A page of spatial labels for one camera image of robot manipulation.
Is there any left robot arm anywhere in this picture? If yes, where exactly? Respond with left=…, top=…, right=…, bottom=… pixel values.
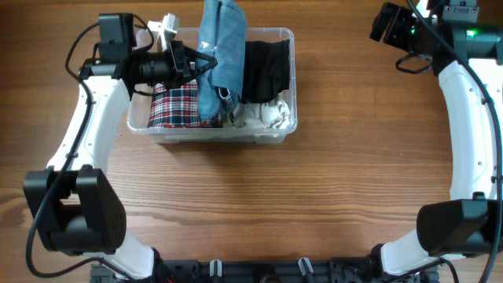
left=23, top=13, right=217, bottom=282

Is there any clear plastic storage container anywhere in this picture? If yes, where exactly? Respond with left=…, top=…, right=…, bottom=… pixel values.
left=127, top=28, right=298, bottom=144

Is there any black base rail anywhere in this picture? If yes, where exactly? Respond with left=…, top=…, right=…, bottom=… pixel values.
left=89, top=255, right=439, bottom=283

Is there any white t-shirt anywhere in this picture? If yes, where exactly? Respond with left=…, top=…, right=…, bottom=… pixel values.
left=231, top=97, right=291, bottom=129

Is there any black garment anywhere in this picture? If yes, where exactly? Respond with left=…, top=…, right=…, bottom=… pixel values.
left=241, top=39, right=290, bottom=104

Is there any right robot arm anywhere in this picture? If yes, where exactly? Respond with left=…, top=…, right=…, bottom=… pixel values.
left=370, top=1, right=502, bottom=281

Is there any plaid shirt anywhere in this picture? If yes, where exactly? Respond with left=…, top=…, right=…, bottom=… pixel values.
left=147, top=80, right=222, bottom=128

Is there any blue denim cloth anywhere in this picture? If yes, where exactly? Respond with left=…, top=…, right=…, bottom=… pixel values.
left=197, top=0, right=248, bottom=120

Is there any left black cable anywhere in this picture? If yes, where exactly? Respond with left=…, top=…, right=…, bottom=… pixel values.
left=24, top=13, right=156, bottom=279

